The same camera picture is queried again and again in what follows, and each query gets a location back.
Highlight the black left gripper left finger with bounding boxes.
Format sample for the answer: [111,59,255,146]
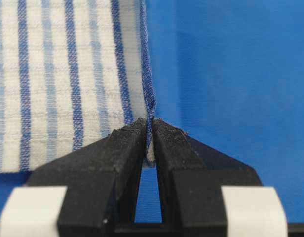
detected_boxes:
[0,118,148,237]

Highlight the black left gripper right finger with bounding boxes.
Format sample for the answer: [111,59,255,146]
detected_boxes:
[150,118,289,237]

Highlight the blue white striped towel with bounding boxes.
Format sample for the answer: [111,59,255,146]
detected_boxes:
[0,0,156,173]

